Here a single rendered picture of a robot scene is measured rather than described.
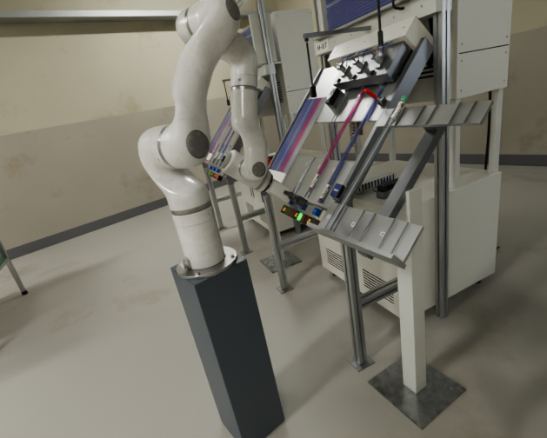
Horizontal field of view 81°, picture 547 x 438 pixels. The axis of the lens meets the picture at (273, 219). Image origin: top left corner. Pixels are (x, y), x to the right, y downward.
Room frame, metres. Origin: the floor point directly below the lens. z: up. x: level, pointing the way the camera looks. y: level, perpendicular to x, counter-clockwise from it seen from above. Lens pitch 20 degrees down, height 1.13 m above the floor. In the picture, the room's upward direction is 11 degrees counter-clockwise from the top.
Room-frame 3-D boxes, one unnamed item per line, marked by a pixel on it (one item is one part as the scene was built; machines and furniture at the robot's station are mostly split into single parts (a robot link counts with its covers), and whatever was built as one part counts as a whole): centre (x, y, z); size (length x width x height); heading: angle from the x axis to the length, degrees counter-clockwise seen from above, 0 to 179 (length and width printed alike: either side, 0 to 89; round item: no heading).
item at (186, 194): (0.93, 0.25, 1.00); 0.19 x 0.12 x 0.24; 48
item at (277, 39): (3.01, -0.17, 0.95); 1.33 x 0.82 x 1.90; 111
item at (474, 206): (1.66, -0.69, 0.31); 0.70 x 0.65 x 0.62; 21
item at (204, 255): (0.91, 0.23, 0.79); 0.19 x 0.19 x 0.18
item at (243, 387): (0.91, 0.23, 0.35); 0.18 x 0.18 x 0.70; 35
